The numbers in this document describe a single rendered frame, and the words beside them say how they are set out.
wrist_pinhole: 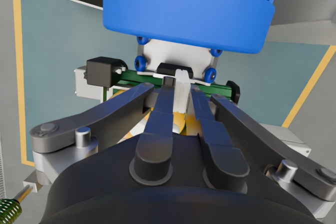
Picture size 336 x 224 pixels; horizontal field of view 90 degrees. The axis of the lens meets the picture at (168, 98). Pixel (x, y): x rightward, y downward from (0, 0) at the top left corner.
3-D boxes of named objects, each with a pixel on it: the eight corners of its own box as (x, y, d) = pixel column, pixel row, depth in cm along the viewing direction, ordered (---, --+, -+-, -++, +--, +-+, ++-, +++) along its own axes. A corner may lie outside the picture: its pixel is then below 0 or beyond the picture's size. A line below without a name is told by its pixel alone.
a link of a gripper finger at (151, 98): (170, 112, 15) (137, 106, 15) (172, 93, 19) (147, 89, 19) (173, 96, 14) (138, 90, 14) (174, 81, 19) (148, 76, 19)
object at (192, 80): (192, 64, 51) (196, 73, 39) (191, 72, 51) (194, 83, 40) (159, 59, 51) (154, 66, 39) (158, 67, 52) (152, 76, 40)
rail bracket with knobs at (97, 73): (129, 59, 54) (118, 65, 44) (127, 81, 57) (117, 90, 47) (98, 54, 54) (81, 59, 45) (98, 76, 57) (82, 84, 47)
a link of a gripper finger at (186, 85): (183, 83, 15) (191, 85, 15) (181, 69, 22) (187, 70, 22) (177, 112, 16) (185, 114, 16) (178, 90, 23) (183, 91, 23)
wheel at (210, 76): (212, 69, 45) (205, 67, 46) (208, 85, 46) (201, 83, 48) (219, 68, 48) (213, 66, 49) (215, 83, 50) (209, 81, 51)
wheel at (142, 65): (147, 57, 46) (140, 57, 45) (145, 73, 48) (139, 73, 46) (140, 54, 49) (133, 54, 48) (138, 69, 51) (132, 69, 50)
